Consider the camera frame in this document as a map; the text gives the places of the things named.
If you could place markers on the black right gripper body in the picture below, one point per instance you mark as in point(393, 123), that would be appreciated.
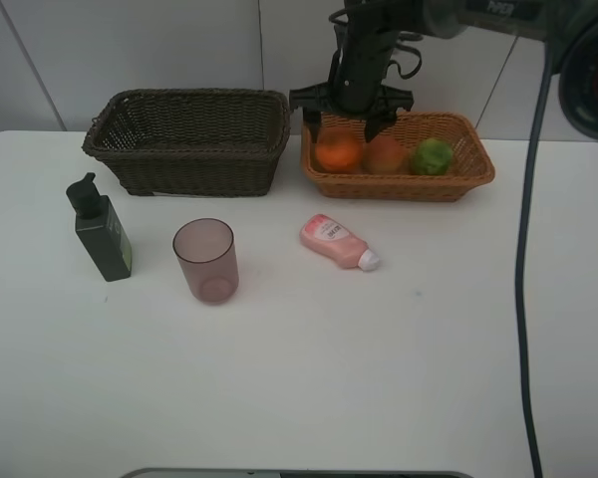
point(355, 86)

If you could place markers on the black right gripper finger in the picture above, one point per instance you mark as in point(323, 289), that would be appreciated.
point(377, 124)
point(312, 119)

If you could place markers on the red yellow peach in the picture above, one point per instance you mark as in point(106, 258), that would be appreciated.
point(384, 155)

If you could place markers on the orange tangerine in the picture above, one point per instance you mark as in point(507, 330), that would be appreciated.
point(338, 150)

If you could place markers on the green lettuce head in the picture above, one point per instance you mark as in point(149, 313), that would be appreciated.
point(431, 157)

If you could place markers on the pink squeeze bottle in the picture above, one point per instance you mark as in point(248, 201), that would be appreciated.
point(329, 238)

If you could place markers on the dark green pump bottle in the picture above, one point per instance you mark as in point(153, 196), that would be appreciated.
point(100, 230)

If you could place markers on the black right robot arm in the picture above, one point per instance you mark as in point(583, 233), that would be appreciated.
point(568, 30)

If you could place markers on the grey robot base edge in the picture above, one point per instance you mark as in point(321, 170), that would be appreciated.
point(200, 472)

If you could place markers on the light brown wicker basket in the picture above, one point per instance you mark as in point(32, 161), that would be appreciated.
point(470, 168)

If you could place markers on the dark brown wicker basket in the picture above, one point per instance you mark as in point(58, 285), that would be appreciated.
point(192, 142)

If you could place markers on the translucent pink plastic cup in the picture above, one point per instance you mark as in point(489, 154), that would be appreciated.
point(205, 251)

